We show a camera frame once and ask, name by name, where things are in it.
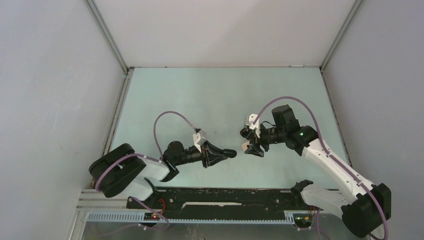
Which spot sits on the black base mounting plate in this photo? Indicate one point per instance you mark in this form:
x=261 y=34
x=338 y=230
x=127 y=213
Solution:
x=223 y=203

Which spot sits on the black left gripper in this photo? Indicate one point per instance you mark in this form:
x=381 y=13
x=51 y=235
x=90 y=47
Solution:
x=213 y=154

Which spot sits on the grey slotted cable duct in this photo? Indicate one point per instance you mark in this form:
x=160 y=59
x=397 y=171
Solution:
x=143 y=217

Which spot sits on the black oval charging case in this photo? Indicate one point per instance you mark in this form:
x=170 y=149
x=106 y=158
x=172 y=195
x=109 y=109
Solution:
x=229 y=153

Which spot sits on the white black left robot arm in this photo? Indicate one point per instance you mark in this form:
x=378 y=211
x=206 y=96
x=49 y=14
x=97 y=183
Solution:
x=123 y=171

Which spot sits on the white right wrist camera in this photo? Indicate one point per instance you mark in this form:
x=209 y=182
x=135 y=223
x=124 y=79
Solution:
x=252 y=126

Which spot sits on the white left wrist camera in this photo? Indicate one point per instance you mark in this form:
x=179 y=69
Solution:
x=199 y=138

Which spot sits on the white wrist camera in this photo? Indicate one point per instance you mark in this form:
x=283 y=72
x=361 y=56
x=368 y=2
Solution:
x=199 y=138
x=252 y=126

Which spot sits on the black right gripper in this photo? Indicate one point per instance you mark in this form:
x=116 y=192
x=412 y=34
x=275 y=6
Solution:
x=254 y=146

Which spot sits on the pink charging case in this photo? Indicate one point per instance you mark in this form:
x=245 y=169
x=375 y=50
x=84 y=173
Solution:
x=245 y=146

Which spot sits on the aluminium frame rail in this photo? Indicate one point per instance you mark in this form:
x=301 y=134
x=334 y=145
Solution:
x=91 y=200

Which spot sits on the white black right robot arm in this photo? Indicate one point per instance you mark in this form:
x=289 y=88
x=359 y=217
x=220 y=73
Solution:
x=361 y=205

